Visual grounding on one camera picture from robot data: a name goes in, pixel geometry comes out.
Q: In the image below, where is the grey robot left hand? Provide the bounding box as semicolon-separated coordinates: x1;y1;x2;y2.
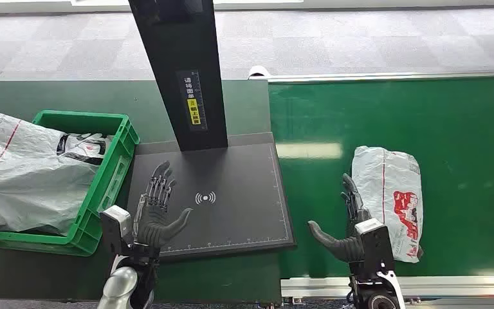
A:
133;160;194;249

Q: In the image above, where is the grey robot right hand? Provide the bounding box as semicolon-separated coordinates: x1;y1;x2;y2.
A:
307;173;374;263

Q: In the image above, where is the white red-print courier package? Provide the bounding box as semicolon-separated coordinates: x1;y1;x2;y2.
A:
351;146;425;264

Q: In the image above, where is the white black-print package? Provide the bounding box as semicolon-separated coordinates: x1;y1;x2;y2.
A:
55;132;114;167

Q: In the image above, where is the large white red-print package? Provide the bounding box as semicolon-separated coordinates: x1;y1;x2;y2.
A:
0;104;114;236

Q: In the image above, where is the green conveyor belt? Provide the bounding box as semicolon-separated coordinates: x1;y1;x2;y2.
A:
268;77;494;281

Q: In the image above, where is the green plastic crate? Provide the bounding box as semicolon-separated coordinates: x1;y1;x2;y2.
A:
0;109;141;258

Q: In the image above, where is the yellow and black column label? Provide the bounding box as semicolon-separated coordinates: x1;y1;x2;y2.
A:
176;69;209;132

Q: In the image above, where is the black scanner column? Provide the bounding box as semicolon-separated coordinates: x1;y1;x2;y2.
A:
128;0;230;153

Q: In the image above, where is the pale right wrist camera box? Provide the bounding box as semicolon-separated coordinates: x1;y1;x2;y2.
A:
354;218;396;275

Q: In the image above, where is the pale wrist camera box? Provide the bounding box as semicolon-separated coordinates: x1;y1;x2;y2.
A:
354;218;396;275
99;205;133;257

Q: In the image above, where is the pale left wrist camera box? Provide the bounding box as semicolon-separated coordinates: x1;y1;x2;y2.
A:
99;205;133;257

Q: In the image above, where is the black scanner base plate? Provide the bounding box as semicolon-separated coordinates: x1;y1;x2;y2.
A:
125;132;297;260

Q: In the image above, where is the silver conveyor side rail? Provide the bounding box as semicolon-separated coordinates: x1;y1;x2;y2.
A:
248;69;494;83
280;275;494;300

